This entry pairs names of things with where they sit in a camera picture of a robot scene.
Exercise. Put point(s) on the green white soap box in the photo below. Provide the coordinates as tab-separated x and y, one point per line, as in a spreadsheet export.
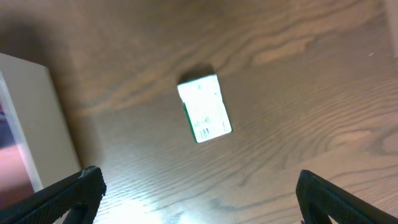
206	112

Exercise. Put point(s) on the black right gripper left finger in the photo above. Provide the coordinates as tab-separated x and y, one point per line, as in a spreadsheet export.
77	197

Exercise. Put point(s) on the cream box with pink interior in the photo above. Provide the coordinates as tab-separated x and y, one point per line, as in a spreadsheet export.
36	147

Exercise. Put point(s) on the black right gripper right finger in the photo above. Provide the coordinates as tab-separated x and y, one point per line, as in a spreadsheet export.
320	201

